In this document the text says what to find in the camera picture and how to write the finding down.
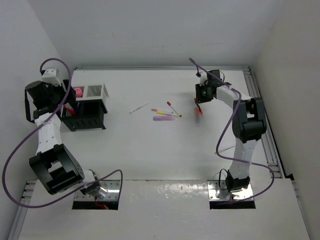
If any orange capped white marker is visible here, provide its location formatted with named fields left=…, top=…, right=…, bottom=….
left=194, top=106, right=202, bottom=126

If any pink eraser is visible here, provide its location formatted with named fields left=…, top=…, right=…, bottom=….
left=74, top=87, right=84, bottom=98

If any purple highlighter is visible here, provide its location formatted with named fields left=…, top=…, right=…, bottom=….
left=153, top=115, right=175, bottom=121

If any yellow white pen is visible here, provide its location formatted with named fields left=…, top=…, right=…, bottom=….
left=215, top=145, right=235, bottom=155

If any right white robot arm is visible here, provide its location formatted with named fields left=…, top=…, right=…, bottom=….
left=195, top=70, right=267, bottom=192

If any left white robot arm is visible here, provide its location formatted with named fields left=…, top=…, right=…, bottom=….
left=24, top=79, right=109, bottom=198

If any white slatted organizer bin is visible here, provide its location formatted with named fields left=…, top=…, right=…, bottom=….
left=72, top=83, right=109, bottom=101

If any red capped white marker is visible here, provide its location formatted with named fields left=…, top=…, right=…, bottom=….
left=166, top=101, right=182, bottom=118

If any black slatted organizer bin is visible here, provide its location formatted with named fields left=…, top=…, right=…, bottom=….
left=61, top=99, right=108, bottom=132

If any pink yellow marker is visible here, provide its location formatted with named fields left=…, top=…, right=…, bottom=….
left=151, top=108, right=174, bottom=115

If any yellow capped white marker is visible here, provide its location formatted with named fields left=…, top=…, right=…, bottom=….
left=156, top=111, right=179, bottom=118

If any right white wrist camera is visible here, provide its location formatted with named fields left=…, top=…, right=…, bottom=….
left=196, top=71, right=208, bottom=86

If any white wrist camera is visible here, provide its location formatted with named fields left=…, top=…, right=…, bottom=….
left=196, top=71, right=208, bottom=86
left=41, top=67, right=62, bottom=87

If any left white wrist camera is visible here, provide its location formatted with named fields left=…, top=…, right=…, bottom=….
left=41, top=67, right=62, bottom=87

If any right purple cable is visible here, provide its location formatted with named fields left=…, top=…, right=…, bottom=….
left=188, top=57, right=275, bottom=202

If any purple cable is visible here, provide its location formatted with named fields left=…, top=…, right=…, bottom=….
left=188, top=57, right=275, bottom=202
left=1, top=58, right=123, bottom=209

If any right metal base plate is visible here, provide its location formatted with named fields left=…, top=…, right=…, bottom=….
left=207, top=180, right=254, bottom=202

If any metal base plate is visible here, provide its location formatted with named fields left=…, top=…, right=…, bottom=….
left=207, top=180, right=254, bottom=202
left=74, top=180, right=121, bottom=202

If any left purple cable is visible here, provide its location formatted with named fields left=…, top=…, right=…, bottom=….
left=1, top=58, right=123, bottom=209

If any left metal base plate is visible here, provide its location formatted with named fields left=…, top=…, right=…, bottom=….
left=74, top=180, right=121, bottom=202

